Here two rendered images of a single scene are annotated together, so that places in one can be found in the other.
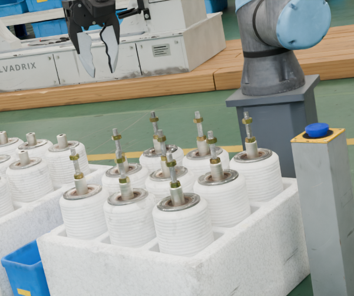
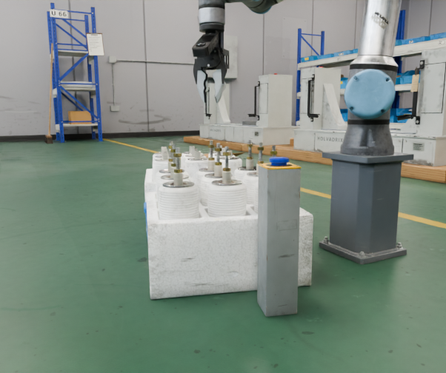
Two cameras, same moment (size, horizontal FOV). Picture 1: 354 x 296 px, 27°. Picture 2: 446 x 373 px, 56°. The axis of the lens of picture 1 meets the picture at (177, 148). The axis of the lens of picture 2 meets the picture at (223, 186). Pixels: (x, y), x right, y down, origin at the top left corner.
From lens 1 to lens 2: 0.86 m
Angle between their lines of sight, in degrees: 37
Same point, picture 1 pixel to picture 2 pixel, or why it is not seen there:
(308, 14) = (369, 87)
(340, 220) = (272, 240)
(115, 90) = not seen: hidden behind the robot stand
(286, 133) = (353, 187)
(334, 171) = (273, 197)
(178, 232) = (161, 201)
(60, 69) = not seen: hidden behind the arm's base
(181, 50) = (432, 149)
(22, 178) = (187, 166)
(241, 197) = (230, 200)
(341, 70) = not seen: outside the picture
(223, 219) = (212, 211)
